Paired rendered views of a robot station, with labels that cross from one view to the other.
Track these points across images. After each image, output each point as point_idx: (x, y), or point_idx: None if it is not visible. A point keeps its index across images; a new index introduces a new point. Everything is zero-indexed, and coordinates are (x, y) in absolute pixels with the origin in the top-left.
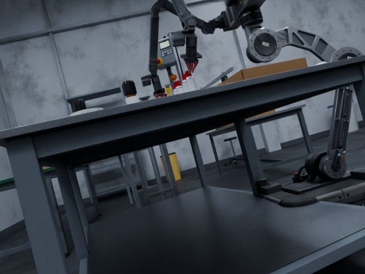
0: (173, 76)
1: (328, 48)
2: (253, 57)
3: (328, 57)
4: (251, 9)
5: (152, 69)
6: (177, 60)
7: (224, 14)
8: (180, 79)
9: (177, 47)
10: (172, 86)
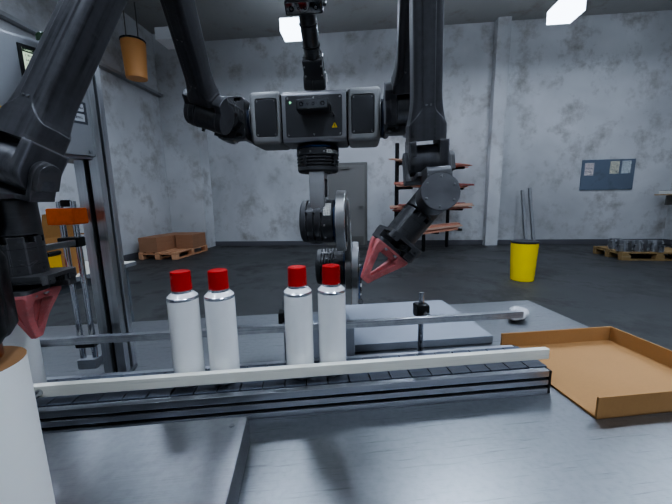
0: (79, 216)
1: (351, 239)
2: (338, 240)
3: (351, 251)
4: (337, 148)
5: (47, 174)
6: (101, 160)
7: (244, 107)
8: (100, 228)
9: (102, 110)
10: (176, 280)
